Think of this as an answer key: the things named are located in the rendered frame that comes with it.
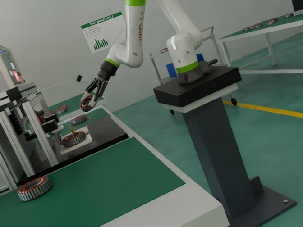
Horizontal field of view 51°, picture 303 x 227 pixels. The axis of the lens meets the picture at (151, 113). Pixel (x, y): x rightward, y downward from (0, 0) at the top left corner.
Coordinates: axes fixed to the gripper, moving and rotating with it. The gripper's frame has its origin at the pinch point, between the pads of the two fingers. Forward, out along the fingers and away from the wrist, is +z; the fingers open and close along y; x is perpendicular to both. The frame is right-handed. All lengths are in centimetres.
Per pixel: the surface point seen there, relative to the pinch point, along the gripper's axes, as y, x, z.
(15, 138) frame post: -44, 40, 31
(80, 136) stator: -39.1, 13.3, 18.3
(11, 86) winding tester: -30, 48, 15
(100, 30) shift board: 449, -163, -174
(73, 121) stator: 33.4, -15.9, 14.1
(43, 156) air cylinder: -34, 21, 35
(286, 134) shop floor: -32, -151, -66
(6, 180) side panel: -46, 34, 47
